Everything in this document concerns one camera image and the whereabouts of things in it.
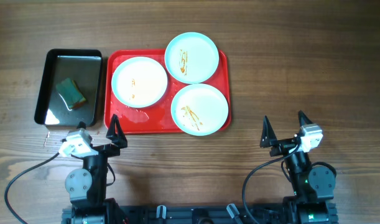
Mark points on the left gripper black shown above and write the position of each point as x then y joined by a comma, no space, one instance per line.
117,139

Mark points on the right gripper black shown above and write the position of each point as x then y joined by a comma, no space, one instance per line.
268,135

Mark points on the green yellow scrub sponge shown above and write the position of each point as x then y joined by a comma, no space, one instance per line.
70,94

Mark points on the light blue plate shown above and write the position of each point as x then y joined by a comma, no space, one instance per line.
191,58
199,109
139,82

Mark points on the light blue plate top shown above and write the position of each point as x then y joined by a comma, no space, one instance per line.
191,58

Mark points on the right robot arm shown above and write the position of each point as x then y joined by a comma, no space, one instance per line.
313,183

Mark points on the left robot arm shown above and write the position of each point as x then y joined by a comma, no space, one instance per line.
87,185

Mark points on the red plastic serving tray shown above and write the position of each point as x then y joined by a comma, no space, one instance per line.
154,119

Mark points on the black rectangular water basin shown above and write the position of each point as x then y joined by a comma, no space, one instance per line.
85,69

